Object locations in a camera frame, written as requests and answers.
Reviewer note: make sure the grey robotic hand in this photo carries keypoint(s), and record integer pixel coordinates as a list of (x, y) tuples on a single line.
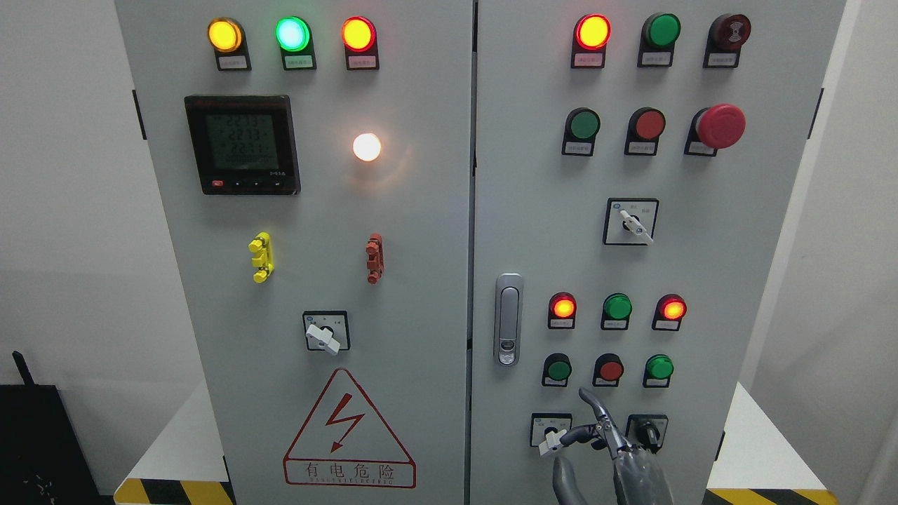
[(637, 474)]

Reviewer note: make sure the green push button lower right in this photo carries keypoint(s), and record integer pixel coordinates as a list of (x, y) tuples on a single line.
[(658, 371)]

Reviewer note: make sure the red stop button lower middle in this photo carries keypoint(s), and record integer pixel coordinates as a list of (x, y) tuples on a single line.
[(608, 369)]

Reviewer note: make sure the green start button lower left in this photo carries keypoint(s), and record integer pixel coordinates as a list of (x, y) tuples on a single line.
[(557, 370)]

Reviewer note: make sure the red push button upper row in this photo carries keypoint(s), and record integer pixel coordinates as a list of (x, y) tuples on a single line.
[(643, 133)]

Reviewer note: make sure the green push button upper row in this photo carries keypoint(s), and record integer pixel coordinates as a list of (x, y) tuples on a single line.
[(580, 131)]

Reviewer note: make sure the red emergency stop mushroom button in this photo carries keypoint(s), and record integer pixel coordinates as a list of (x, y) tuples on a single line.
[(714, 128)]

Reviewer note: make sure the green indicator lamp lower middle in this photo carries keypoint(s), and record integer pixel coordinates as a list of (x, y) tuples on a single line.
[(616, 312)]

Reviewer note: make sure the green indicator lamp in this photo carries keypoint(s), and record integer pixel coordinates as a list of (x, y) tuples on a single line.
[(296, 44), (616, 312)]

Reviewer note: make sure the red indicator lamp lower right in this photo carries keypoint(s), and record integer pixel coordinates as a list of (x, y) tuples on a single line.
[(669, 313)]

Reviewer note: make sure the red indicator lamp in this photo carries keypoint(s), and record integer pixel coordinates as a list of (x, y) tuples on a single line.
[(561, 311), (669, 313)]

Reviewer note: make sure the red indicator lamp lower left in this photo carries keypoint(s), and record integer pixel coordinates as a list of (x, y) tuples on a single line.
[(561, 311)]

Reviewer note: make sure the red electric hazard warning sticker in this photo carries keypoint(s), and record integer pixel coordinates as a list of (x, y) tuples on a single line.
[(345, 441)]

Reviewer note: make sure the right grey cabinet door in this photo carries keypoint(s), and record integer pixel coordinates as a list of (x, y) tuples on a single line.
[(541, 214)]

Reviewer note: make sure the grey cabinet door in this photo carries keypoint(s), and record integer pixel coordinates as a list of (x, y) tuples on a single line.
[(541, 214), (408, 331)]

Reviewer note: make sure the red terminal connector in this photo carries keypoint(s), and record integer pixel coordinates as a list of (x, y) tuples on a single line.
[(375, 263)]

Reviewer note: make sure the white glowing indicator lamp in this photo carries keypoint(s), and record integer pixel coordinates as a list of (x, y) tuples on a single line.
[(367, 147)]

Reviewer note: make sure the yellow terminal connector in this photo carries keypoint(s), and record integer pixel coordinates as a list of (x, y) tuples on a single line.
[(261, 257)]

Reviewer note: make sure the green lamp top right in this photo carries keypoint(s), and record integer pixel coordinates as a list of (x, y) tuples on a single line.
[(658, 40)]

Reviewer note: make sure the red lit lamp top right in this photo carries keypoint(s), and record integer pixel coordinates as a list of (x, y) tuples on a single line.
[(590, 38)]

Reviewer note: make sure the dark red buzzer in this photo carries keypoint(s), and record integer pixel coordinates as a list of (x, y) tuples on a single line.
[(727, 35)]

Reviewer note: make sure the left grey cabinet door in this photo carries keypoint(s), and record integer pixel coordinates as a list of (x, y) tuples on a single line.
[(408, 331)]

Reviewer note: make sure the white platform with hazard stripes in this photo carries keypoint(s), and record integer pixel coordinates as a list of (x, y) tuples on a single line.
[(756, 465)]

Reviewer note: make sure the black digital power meter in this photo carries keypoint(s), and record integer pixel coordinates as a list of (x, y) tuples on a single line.
[(244, 144)]

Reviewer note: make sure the red-orange indicator lamp top left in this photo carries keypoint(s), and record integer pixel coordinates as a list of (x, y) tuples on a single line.
[(360, 42)]

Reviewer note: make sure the green indicator lamp top left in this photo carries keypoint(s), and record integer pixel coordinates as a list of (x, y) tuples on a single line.
[(296, 44)]

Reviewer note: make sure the black box with antenna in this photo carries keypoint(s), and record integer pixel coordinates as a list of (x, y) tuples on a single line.
[(41, 459)]

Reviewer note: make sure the yellow indicator lamp top left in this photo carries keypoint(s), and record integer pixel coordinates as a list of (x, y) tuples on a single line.
[(227, 38)]

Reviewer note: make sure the black knob selector switch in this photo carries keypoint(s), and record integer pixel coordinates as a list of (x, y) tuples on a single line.
[(648, 431)]

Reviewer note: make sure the lower white handle selector switch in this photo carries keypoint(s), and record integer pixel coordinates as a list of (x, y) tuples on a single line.
[(546, 430)]

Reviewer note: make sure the silver door latch handle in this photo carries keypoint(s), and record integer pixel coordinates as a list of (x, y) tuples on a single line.
[(507, 327)]

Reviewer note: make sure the upper right selector switch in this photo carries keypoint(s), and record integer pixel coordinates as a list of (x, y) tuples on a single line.
[(630, 221)]

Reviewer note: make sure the left door selector switch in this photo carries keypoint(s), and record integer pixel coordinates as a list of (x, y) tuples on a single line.
[(327, 331)]

